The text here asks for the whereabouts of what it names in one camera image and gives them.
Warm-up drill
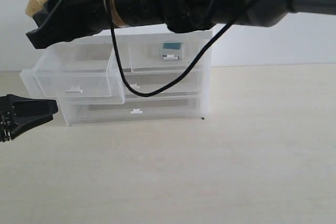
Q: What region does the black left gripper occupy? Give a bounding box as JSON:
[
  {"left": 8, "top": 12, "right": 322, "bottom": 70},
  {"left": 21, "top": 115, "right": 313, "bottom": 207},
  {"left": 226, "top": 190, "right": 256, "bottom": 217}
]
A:
[{"left": 1, "top": 94, "right": 58, "bottom": 142}]

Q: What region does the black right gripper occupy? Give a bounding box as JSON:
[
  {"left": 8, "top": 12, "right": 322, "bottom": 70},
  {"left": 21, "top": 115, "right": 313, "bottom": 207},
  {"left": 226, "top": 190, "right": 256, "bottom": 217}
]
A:
[{"left": 26, "top": 0, "right": 113, "bottom": 49}]

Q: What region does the white pill bottle blue label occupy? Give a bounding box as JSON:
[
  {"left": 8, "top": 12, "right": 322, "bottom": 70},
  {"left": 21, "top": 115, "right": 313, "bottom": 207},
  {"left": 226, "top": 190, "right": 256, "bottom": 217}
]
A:
[{"left": 160, "top": 42, "right": 184, "bottom": 60}]

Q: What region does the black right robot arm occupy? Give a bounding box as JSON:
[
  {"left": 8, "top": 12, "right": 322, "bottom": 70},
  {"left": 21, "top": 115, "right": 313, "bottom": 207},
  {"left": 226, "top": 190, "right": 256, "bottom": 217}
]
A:
[{"left": 26, "top": 0, "right": 335, "bottom": 49}]

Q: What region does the white plastic drawer cabinet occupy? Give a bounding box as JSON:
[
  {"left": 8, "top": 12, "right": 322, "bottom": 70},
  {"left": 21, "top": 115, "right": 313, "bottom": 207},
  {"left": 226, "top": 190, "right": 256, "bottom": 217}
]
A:
[{"left": 34, "top": 28, "right": 213, "bottom": 126}]

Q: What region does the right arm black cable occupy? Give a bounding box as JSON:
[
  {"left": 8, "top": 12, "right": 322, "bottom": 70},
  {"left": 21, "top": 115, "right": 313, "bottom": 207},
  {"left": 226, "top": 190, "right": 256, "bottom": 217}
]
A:
[{"left": 101, "top": 0, "right": 300, "bottom": 98}]

